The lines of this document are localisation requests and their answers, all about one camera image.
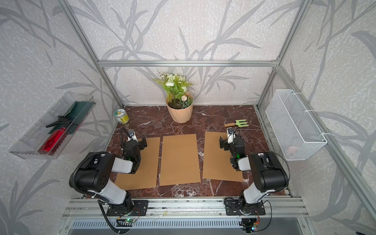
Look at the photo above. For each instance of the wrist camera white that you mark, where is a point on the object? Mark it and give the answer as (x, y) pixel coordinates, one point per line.
(231, 134)
(131, 135)

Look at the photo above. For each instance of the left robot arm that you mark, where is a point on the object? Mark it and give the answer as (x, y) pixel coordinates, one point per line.
(92, 177)

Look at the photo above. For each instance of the clear plastic wall tray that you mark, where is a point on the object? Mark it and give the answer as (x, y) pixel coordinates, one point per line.
(27, 147)

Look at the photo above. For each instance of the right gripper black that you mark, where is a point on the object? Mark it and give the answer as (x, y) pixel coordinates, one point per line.
(224, 144)

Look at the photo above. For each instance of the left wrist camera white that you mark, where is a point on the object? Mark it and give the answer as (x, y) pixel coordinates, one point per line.
(131, 135)

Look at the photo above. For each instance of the pink flower pot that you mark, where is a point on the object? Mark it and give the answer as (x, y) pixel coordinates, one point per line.
(180, 111)

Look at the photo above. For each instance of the dark green cloth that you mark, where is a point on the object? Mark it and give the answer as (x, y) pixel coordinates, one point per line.
(73, 118)

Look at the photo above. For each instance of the green plant white flowers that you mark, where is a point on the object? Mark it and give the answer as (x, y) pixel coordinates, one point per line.
(176, 88)

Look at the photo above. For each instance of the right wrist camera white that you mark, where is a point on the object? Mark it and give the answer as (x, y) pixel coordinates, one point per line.
(231, 134)

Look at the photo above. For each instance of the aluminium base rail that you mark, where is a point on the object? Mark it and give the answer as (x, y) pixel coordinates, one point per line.
(190, 207)

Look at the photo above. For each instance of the white wire mesh basket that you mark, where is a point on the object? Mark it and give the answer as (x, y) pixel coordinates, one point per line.
(297, 133)

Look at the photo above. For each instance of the green garden fork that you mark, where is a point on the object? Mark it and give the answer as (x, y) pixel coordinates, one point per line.
(238, 123)

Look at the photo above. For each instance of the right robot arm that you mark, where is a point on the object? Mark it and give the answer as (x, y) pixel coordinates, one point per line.
(268, 175)

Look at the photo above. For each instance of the brown file bag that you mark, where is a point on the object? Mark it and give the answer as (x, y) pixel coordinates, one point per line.
(146, 175)
(180, 161)
(216, 164)

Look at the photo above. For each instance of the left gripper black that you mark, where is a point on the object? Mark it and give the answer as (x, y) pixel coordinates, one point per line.
(140, 143)

